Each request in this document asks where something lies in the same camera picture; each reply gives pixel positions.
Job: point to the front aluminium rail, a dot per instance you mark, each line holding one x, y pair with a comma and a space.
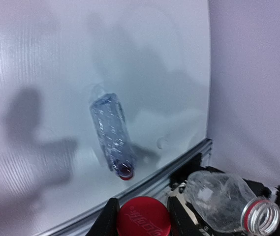
160, 179

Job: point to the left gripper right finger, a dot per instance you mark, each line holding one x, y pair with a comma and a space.
181, 223

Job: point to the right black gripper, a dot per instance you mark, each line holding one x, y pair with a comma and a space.
178, 182

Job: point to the crushed bottle red cap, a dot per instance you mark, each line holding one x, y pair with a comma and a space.
110, 125

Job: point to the white bottle cap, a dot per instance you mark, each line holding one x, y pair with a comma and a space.
161, 143

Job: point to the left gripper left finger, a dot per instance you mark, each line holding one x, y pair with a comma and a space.
105, 224

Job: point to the clear bottle red cap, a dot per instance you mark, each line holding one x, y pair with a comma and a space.
227, 204

